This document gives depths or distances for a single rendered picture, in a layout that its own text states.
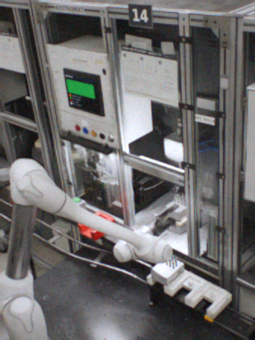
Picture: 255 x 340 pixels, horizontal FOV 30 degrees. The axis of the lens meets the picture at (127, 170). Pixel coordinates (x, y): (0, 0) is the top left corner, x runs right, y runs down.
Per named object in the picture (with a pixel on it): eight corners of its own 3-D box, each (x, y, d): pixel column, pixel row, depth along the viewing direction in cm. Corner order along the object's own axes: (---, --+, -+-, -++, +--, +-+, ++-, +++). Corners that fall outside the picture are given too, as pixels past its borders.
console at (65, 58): (58, 132, 254) (42, 45, 231) (96, 114, 271) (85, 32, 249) (114, 152, 227) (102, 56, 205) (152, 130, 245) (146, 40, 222)
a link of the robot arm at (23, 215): (-1, 328, 215) (-12, 298, 232) (34, 322, 223) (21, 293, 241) (17, 170, 188) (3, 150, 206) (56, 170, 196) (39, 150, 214)
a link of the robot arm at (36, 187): (71, 195, 190) (59, 181, 201) (36, 174, 179) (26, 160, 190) (51, 221, 190) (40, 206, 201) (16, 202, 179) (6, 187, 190)
